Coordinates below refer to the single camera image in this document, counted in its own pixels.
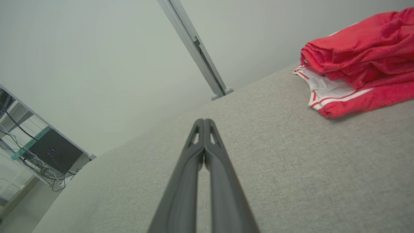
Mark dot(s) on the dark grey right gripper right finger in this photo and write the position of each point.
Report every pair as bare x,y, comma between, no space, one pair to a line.
226,200

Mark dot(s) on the grey partition post with feet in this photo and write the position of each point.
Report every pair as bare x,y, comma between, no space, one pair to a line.
193,45

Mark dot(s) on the red jersey with white stripes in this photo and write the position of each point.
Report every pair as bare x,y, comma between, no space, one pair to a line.
362,55

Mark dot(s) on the white shelf frame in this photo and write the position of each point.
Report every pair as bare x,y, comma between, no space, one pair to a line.
13,174

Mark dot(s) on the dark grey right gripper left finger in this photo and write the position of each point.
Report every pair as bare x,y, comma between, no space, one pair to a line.
181,194

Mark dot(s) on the teal box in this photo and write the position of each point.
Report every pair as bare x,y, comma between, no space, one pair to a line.
30,144

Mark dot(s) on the black computer case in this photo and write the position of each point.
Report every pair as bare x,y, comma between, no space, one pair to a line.
55,152

